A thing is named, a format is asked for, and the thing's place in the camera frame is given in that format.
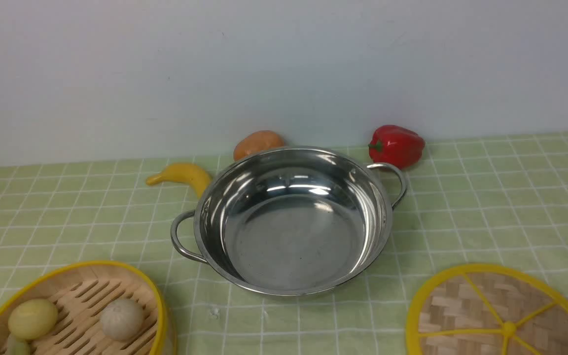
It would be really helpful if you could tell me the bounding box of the woven bamboo steamer lid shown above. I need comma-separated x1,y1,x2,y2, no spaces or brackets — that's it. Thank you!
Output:
404,264,568,355

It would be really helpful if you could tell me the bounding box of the bamboo steamer basket yellow rim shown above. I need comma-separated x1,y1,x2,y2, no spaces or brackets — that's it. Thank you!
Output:
0,260,178,355

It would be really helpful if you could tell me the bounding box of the stainless steel pot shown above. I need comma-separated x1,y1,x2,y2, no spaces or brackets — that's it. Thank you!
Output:
171,146,408,297

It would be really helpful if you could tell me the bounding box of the yellow toy banana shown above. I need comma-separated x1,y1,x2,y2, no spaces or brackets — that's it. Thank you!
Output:
145,163,212,199

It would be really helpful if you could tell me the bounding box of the red toy bell pepper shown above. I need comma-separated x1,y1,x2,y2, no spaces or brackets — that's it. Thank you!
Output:
368,124,426,170

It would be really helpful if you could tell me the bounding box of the white toy bun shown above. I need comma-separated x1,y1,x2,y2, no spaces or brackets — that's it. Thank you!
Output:
101,299,145,342

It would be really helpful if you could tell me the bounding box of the green checkered tablecloth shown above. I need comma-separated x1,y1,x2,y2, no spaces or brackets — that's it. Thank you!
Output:
0,133,568,355

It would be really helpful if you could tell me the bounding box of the yellowish toy bun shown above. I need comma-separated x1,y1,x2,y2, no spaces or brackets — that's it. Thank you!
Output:
7,299,59,341

